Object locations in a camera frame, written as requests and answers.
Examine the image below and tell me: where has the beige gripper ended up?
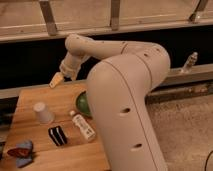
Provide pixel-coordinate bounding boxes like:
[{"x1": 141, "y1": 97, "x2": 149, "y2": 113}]
[{"x1": 49, "y1": 53, "x2": 81, "y2": 88}]

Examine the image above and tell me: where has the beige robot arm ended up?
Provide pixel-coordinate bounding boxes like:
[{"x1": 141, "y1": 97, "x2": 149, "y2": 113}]
[{"x1": 60, "y1": 34, "x2": 170, "y2": 171}]

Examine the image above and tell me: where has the green bowl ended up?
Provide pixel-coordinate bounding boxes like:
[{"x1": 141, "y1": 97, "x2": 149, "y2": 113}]
[{"x1": 76, "y1": 91, "x2": 92, "y2": 118}]

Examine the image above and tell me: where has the white plastic bottle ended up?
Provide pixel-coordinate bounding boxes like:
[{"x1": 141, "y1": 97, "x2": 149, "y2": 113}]
[{"x1": 69, "y1": 110, "x2": 96, "y2": 142}]

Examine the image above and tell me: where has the blue and red cloth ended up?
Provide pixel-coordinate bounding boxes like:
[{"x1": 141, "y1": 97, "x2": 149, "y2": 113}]
[{"x1": 7, "y1": 140, "x2": 33, "y2": 168}]

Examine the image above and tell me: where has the small clear glass bottle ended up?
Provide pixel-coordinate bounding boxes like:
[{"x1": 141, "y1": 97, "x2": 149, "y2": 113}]
[{"x1": 181, "y1": 52, "x2": 198, "y2": 73}]

